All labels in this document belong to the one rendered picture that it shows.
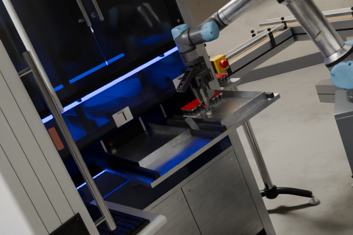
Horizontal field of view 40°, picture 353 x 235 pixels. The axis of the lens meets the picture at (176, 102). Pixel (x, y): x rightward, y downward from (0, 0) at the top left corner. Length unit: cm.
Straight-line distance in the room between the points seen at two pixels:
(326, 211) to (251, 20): 273
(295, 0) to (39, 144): 99
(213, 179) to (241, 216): 28
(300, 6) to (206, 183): 102
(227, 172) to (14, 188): 133
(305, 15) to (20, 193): 111
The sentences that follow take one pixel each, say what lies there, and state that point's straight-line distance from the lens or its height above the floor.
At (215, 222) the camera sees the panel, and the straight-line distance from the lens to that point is 246.
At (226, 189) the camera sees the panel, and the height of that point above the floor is 42.
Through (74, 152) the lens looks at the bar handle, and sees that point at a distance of 144.
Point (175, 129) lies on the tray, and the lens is 204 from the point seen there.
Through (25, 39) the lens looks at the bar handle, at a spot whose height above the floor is 148.
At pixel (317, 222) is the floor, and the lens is 277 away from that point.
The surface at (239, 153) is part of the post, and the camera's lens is 248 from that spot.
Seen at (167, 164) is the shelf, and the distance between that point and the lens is 180.
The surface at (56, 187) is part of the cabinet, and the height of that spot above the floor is 111.
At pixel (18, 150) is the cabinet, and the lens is 136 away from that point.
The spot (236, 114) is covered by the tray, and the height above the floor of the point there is 90.
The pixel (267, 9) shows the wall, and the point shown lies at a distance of 503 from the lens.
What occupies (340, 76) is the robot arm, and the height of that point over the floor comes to 96.
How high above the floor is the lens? 158
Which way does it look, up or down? 17 degrees down
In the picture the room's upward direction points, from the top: 22 degrees counter-clockwise
